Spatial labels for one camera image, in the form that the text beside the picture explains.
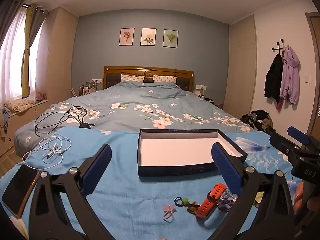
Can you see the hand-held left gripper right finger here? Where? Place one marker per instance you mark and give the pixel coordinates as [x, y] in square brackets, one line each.
[225, 165]

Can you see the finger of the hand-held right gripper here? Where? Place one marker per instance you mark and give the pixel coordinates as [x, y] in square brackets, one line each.
[282, 145]
[297, 133]

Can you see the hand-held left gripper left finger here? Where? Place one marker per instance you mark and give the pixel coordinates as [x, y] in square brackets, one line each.
[97, 170]

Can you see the orange smartwatch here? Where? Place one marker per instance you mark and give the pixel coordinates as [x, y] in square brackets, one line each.
[203, 208]

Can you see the navy box lid white inside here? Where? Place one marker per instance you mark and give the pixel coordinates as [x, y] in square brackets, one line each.
[175, 150]

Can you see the person's right hand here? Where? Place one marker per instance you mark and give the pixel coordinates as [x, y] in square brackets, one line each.
[299, 195]

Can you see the blue printed cloth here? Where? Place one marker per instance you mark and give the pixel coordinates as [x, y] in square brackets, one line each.
[125, 185]

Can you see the maroon hanging scarf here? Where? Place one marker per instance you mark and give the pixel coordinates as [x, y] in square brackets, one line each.
[279, 105]

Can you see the pile of dark clothes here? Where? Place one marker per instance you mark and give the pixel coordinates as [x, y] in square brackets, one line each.
[258, 120]

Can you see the white earphones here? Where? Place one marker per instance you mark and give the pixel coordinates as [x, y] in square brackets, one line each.
[55, 145]

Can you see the purple jacket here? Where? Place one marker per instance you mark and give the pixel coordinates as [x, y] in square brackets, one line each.
[290, 77]

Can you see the black jacket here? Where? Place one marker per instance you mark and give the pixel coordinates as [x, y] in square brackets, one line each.
[273, 80]

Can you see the grey door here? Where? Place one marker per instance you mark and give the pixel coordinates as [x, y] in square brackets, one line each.
[315, 67]

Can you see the cluttered nightstand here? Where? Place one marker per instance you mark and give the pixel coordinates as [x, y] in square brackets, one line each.
[202, 95]

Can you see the black smartphone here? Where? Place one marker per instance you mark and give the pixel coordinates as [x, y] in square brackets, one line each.
[20, 190]

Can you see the bedside cosmetics clutter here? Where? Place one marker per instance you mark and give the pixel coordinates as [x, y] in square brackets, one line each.
[85, 89]

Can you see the beige wardrobe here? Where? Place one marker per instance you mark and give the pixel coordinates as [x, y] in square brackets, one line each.
[60, 62]
[241, 67]

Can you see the beige window bench cabinet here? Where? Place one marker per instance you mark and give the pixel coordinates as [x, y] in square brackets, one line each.
[22, 122]

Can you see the floral grey-blue duvet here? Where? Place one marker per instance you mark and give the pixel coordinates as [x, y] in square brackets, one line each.
[150, 97]

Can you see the small pink fan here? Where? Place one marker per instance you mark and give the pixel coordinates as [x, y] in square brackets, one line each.
[41, 96]

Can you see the patterned pillow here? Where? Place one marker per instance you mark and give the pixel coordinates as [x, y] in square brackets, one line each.
[165, 79]
[132, 78]

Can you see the folded floral blanket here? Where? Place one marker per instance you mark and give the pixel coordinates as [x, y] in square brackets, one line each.
[20, 105]

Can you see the blue hanging cloth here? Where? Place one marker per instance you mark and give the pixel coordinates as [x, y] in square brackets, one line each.
[5, 118]

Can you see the wooden bed headboard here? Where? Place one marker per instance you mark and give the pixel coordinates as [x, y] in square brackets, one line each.
[150, 70]

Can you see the green and grey curtain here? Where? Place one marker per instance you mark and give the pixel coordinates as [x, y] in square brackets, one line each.
[26, 75]

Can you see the white sheer curtain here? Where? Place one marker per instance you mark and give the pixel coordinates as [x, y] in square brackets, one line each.
[12, 67]

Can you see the pink flower picture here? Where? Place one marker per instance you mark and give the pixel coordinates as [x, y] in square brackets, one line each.
[126, 36]

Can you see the green leaf picture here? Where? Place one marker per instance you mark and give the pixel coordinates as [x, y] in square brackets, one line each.
[171, 38]

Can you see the white flower picture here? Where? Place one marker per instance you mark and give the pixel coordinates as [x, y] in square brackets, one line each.
[148, 37]

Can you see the black curtain rod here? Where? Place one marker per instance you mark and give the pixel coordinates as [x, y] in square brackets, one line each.
[37, 8]

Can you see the white light switch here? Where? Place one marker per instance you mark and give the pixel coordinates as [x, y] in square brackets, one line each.
[307, 79]

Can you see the white wall outlet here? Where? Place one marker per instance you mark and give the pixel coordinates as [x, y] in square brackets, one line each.
[96, 81]
[201, 87]

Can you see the black wall coat hooks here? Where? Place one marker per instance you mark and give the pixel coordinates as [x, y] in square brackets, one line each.
[278, 48]

